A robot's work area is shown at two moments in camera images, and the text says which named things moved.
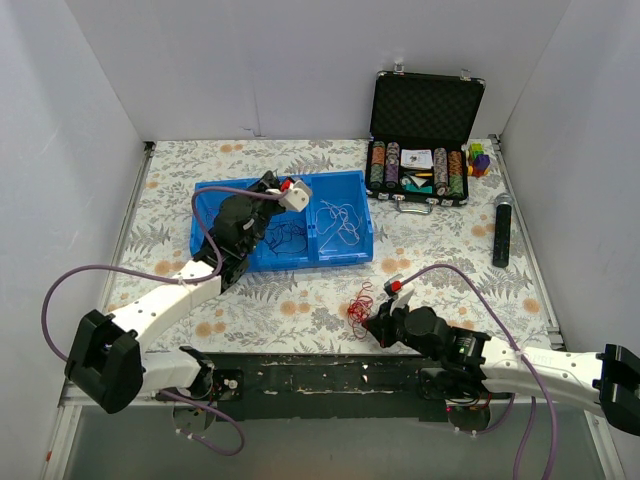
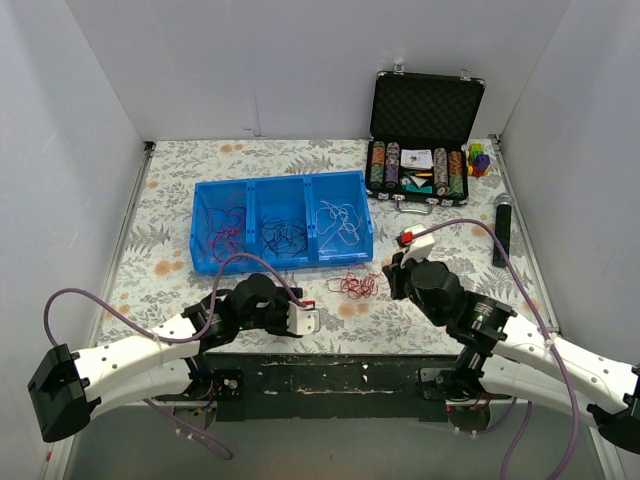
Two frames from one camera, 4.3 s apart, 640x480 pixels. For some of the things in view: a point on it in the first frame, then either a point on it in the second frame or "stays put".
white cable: (344, 220) stays put
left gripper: (270, 188) → (282, 323)
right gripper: (388, 321) → (395, 278)
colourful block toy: (477, 160) stays put
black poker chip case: (421, 125) stays put
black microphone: (502, 228) stays put
